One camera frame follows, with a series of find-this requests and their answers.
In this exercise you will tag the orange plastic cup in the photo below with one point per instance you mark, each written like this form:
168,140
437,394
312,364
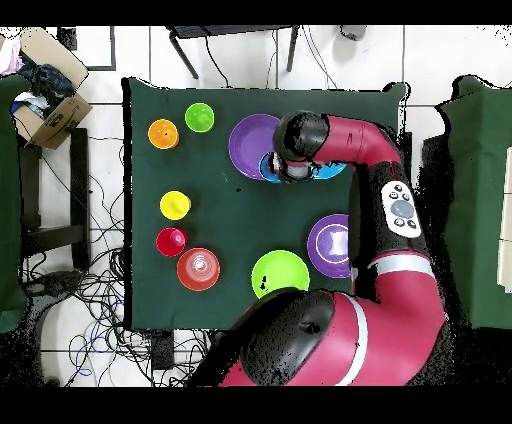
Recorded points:
163,134

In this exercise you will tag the open cardboard box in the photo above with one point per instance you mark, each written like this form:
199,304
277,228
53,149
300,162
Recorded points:
60,120

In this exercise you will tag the black power strip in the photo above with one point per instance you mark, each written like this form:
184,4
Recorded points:
162,352

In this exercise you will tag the red plastic cup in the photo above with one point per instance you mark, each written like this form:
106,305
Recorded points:
171,240

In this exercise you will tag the grey pedestal foot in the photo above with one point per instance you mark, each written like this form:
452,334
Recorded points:
56,282

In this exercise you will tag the green plastic bowl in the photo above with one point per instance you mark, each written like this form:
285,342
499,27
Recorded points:
280,268

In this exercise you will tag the shallow purple plastic bowl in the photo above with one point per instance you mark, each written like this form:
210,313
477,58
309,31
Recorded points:
248,144

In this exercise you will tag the yellow plastic cup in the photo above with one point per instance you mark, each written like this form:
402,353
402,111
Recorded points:
174,204

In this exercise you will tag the blue plastic cup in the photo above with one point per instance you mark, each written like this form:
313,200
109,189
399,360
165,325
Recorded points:
266,170

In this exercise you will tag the orange-red plastic bowl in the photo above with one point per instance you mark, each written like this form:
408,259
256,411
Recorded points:
198,268

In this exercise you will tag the pink cloth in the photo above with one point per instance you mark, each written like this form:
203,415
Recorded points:
10,56

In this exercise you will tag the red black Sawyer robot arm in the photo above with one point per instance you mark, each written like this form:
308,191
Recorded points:
400,312

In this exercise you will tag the green plastic cup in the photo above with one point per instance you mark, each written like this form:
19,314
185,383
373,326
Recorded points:
199,117

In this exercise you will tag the black box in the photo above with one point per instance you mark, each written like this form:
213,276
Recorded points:
438,180

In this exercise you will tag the green cloth covered table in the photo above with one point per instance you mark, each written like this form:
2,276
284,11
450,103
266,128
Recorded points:
476,200
8,200

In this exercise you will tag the dark green tablecloth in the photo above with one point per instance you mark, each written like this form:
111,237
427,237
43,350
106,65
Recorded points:
260,224

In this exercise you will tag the blue plastic bowl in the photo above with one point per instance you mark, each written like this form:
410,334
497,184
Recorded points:
330,172

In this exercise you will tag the deep purple plastic bowl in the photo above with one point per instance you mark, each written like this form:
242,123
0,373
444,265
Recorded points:
312,256

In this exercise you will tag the black floor frame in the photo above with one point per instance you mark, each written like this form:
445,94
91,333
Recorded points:
112,48

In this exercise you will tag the dark blue cloth bundle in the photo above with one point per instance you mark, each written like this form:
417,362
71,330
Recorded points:
52,82

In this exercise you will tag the black bench frame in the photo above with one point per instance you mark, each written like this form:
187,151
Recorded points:
79,180

